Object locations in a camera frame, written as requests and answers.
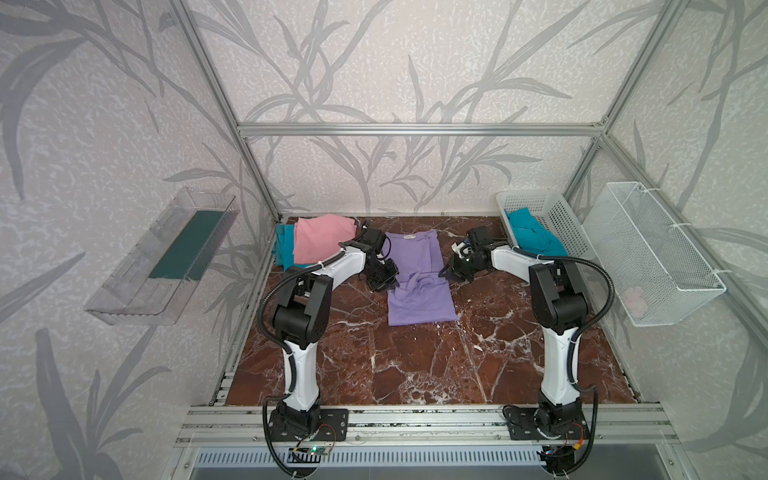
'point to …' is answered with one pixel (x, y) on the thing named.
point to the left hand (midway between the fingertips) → (403, 272)
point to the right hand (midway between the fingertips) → (442, 265)
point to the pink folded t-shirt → (317, 237)
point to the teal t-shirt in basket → (531, 236)
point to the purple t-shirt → (422, 295)
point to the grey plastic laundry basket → (551, 211)
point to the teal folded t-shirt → (284, 249)
